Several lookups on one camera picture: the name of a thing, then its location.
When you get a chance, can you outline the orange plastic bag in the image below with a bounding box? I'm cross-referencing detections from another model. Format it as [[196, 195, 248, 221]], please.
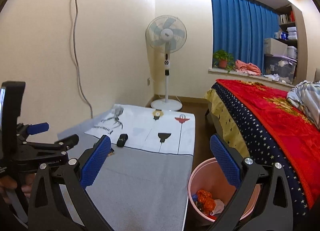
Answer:
[[195, 189, 216, 215]]

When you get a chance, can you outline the grey power cable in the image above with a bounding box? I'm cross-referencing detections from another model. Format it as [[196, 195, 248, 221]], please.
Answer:
[[71, 0, 94, 119]]

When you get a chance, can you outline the pink trash bin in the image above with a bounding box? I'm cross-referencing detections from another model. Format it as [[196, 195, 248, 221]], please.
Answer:
[[188, 157, 262, 222]]

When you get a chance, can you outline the grey cardboard box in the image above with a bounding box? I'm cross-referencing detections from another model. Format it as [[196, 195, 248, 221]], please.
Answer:
[[264, 38, 287, 56]]

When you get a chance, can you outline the person's left hand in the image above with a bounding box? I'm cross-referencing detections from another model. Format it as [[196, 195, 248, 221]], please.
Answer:
[[0, 174, 36, 204]]

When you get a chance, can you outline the phone on gripper mount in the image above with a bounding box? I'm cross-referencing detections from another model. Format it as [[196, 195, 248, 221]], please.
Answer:
[[1, 81, 25, 159]]

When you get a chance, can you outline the white tissue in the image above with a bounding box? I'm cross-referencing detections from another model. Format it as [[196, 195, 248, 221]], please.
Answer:
[[210, 199, 225, 216]]

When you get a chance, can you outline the red floral blanket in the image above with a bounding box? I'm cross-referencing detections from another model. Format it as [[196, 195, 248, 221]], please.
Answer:
[[216, 80, 319, 209]]

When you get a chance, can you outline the black snack packet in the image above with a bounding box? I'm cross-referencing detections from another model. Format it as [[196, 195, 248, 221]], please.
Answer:
[[116, 133, 129, 148]]

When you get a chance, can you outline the blue curtain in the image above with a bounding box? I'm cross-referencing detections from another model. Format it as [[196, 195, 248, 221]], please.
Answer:
[[212, 0, 280, 71]]

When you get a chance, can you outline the clear storage box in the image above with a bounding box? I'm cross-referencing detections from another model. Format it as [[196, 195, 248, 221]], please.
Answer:
[[264, 55, 297, 84]]

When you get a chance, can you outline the white standing fan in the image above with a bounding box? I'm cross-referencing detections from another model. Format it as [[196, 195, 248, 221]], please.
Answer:
[[145, 15, 187, 111]]

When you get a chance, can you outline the pink folded cloth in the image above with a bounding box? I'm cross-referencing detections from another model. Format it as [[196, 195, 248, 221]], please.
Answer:
[[235, 60, 261, 76]]

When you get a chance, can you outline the potted green plant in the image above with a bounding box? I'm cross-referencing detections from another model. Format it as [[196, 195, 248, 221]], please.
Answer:
[[213, 50, 235, 71]]

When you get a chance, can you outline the navy star bed sheet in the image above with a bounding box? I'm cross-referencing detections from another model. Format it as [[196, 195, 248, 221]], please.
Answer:
[[206, 83, 309, 218]]

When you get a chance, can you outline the striped grey quilt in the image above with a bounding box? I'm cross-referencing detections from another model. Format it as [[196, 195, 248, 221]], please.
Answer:
[[286, 81, 320, 129]]

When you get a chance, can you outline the wooden bookshelf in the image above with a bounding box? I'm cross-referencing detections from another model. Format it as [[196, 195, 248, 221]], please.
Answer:
[[276, 4, 308, 84]]

